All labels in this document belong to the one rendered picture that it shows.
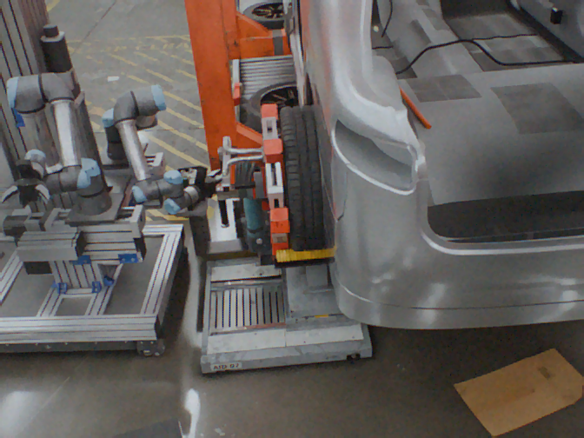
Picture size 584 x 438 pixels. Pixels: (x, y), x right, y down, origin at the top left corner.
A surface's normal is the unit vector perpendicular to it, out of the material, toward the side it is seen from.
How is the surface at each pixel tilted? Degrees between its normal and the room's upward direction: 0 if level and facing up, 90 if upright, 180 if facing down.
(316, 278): 90
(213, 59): 90
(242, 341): 0
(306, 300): 0
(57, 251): 90
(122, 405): 0
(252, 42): 90
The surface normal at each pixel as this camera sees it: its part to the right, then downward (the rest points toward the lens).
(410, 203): -0.26, 0.54
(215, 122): 0.07, 0.57
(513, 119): -0.06, -0.77
